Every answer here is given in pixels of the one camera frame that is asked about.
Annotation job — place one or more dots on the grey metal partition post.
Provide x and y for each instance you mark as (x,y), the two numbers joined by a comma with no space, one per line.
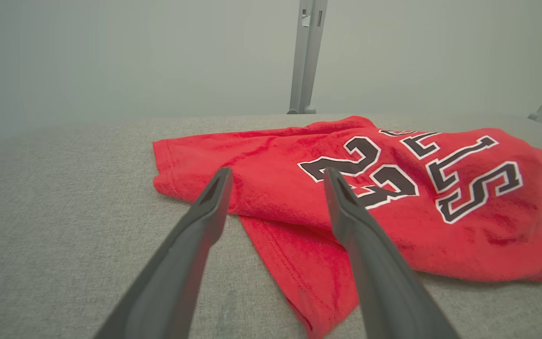
(306,70)

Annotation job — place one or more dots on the red jersey with number print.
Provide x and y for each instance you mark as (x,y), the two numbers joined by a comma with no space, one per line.
(275,188)

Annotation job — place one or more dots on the grey rounded post foot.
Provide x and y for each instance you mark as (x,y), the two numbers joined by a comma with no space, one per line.
(299,111)

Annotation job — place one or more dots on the small white post clip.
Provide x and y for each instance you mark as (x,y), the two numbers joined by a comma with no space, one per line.
(305,20)

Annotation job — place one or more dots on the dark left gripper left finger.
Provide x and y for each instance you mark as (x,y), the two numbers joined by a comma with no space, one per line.
(181,263)

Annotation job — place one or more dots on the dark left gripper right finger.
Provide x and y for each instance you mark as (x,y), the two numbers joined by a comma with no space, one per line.
(379,282)

